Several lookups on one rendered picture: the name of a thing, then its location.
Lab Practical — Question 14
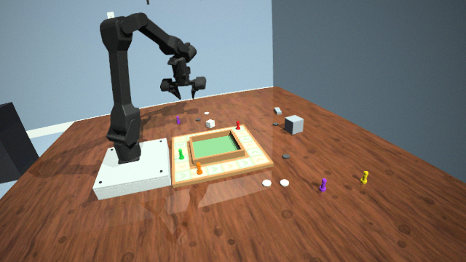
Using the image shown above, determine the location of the yellow game pawn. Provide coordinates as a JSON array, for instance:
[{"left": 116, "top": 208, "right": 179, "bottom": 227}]
[{"left": 360, "top": 171, "right": 368, "bottom": 184}]

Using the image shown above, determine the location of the orange pawn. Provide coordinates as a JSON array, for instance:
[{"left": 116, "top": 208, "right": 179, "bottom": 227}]
[{"left": 197, "top": 162, "right": 203, "bottom": 175}]

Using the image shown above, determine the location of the white die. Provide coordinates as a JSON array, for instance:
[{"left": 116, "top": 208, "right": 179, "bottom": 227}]
[{"left": 206, "top": 119, "right": 215, "bottom": 128}]

